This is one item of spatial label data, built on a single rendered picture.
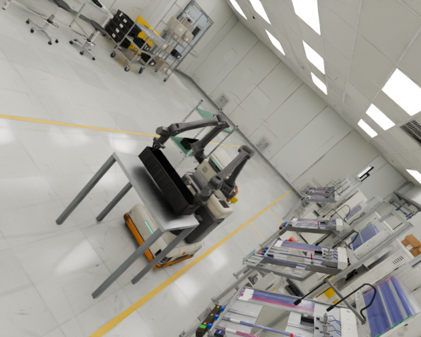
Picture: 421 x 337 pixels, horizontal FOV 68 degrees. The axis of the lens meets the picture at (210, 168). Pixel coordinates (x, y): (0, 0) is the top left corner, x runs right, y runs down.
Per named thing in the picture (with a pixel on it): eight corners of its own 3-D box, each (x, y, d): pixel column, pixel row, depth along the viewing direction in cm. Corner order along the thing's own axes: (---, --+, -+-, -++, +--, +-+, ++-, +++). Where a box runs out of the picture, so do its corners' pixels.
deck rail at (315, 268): (262, 262, 304) (263, 256, 303) (263, 261, 305) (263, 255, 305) (341, 277, 278) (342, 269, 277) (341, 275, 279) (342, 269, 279)
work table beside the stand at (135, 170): (99, 217, 286) (153, 158, 263) (135, 283, 260) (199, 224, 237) (55, 220, 246) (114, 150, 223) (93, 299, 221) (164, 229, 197)
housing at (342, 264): (337, 276, 281) (337, 261, 280) (336, 259, 326) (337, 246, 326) (346, 277, 278) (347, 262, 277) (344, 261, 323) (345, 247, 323)
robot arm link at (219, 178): (254, 155, 233) (242, 147, 236) (255, 150, 228) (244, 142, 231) (218, 192, 212) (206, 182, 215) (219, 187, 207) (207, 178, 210)
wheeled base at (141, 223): (161, 213, 362) (174, 199, 355) (191, 259, 339) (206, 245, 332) (119, 216, 303) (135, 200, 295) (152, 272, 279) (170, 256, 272)
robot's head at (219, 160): (219, 157, 281) (222, 147, 269) (233, 174, 273) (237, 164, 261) (206, 163, 274) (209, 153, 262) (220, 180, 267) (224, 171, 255)
